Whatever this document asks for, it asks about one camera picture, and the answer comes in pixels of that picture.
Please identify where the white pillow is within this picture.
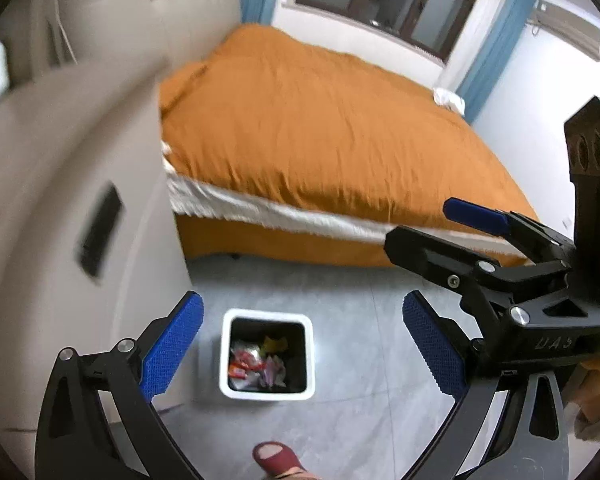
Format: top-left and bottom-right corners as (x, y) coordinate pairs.
(432, 87), (467, 115)

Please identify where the bed with orange cover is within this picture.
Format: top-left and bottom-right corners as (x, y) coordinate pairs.
(157, 22), (541, 268)

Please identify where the red snack wrapper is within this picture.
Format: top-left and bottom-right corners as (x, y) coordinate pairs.
(229, 342), (266, 381)

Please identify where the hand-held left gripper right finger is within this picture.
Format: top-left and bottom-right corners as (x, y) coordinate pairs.
(401, 290), (570, 480)

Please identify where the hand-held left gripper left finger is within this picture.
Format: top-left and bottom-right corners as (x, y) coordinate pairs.
(34, 290), (205, 480)

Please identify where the red slipper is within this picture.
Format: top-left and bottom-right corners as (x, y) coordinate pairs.
(252, 441), (308, 480)

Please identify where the pink wrapper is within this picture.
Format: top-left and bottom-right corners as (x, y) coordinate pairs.
(260, 355), (287, 388)

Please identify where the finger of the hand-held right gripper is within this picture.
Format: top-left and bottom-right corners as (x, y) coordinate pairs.
(443, 197), (576, 266)
(384, 226), (571, 321)

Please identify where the white air conditioner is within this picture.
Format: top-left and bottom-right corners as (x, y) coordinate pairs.
(527, 0), (600, 63)

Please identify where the white fringed bed sheet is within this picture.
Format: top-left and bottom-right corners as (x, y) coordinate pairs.
(161, 140), (526, 256)

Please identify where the white square waste bin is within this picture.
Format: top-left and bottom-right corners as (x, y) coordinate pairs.
(219, 309), (315, 401)

